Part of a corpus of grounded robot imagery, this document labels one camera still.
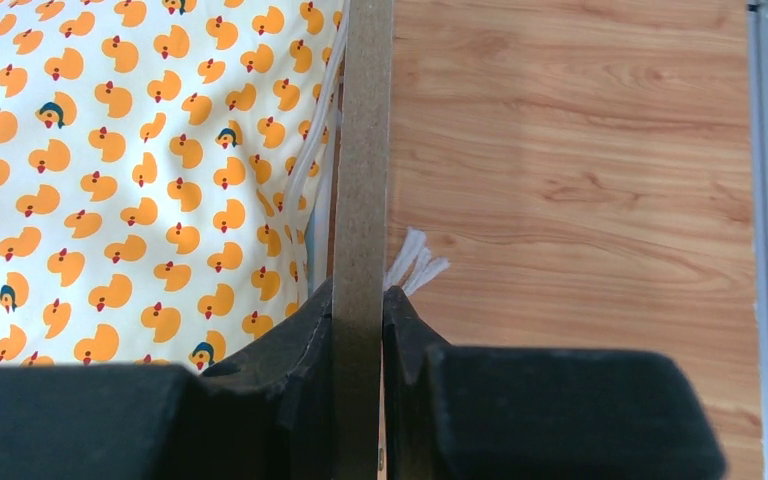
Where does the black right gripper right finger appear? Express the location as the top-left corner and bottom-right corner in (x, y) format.
(383, 287), (727, 479)

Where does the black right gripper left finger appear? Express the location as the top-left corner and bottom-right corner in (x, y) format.
(0, 283), (333, 479)

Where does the white rope tie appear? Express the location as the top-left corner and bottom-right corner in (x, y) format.
(383, 227), (450, 296)

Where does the wooden pet bed frame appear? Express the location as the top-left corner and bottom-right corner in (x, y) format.
(312, 1), (393, 479)

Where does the yellow duck print blanket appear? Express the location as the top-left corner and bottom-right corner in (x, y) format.
(0, 1), (349, 372)

